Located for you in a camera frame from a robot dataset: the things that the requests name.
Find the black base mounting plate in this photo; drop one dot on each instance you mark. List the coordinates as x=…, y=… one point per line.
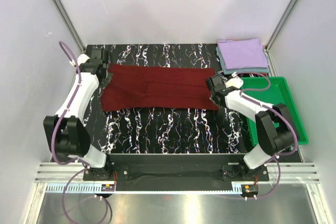
x=185, y=170

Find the aluminium front rail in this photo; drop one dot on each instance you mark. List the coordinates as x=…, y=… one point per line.
x=291, y=173

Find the green plastic tray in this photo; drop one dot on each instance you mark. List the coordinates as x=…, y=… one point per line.
x=278, y=92

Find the dark red t shirt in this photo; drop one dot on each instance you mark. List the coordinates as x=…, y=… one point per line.
x=157, y=87

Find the folded lavender t shirt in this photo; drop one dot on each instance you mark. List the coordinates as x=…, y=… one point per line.
x=242, y=54

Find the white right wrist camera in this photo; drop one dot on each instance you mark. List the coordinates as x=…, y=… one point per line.
x=235, y=82

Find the white slotted cable duct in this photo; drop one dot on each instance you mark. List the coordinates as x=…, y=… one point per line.
x=121, y=188

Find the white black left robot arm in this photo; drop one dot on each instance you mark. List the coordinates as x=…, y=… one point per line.
x=67, y=138

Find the left aluminium frame post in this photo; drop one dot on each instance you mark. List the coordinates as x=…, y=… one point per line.
x=69, y=24

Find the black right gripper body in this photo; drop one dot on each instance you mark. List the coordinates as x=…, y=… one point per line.
x=213, y=95

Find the aluminium frame post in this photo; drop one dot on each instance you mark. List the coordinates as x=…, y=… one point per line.
x=69, y=24
x=280, y=25

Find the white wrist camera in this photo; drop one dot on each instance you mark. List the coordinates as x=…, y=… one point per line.
x=235, y=82
x=83, y=58

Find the folded grey blue t shirt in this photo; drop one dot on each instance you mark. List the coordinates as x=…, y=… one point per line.
x=239, y=71

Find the right aluminium frame post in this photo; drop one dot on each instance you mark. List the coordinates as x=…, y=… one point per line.
x=280, y=25

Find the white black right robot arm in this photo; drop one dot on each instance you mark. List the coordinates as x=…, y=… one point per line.
x=276, y=130

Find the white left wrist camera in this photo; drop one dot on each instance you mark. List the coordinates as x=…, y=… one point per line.
x=83, y=58

